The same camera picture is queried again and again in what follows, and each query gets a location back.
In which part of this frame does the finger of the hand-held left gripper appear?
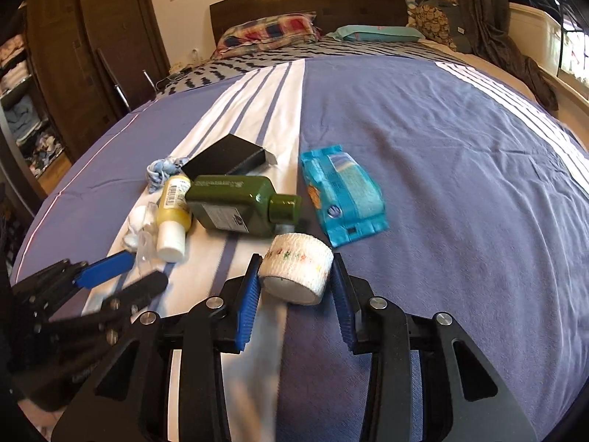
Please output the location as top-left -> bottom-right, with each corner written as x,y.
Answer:
11,251 -> 136,318
37,271 -> 169,337

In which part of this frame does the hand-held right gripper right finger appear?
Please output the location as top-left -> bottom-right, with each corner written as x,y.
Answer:
329,253 -> 539,442

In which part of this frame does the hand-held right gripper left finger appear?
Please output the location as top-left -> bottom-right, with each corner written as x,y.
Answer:
50,253 -> 263,442

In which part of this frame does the white bandage roll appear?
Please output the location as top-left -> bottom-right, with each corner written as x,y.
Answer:
258,234 -> 334,305

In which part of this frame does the clear bag of cotton balls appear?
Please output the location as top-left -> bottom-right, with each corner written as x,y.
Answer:
122,200 -> 159,268

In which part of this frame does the yellow bottle with white cap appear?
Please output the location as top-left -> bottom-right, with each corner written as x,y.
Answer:
155,175 -> 193,263

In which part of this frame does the green bottle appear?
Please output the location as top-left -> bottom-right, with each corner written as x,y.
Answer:
185,174 -> 302,239

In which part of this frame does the crumpled blue white cloth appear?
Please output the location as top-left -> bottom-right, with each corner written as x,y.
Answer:
146,157 -> 189,194

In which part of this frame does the blue wet wipes packet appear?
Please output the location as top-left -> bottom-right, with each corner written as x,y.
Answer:
299,146 -> 389,248

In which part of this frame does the black box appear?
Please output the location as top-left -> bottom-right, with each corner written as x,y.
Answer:
183,134 -> 278,176

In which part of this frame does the blue striped bedspread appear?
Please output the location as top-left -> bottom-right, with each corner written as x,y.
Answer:
9,55 -> 589,442

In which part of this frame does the shelf of folded clothes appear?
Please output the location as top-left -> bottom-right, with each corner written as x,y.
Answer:
0,9 -> 65,180

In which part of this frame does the brown wooden wardrobe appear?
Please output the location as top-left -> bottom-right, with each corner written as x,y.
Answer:
23,0 -> 171,162

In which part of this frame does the grey patterned blanket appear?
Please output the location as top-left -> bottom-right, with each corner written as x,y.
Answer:
156,37 -> 461,97

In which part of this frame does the plaid pillow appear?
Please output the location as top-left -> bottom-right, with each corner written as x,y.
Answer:
216,13 -> 323,58

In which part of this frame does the teal pillow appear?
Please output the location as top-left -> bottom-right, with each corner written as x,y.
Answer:
327,24 -> 426,43

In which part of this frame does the patterned cushion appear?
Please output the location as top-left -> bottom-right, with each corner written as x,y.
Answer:
407,0 -> 461,43

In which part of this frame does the dark wooden headboard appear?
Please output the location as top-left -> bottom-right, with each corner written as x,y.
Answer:
210,0 -> 410,51

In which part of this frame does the dark curtain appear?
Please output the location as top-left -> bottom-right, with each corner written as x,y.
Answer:
416,0 -> 560,111

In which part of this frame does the white storage box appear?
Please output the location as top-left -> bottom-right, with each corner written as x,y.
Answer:
508,2 -> 564,77

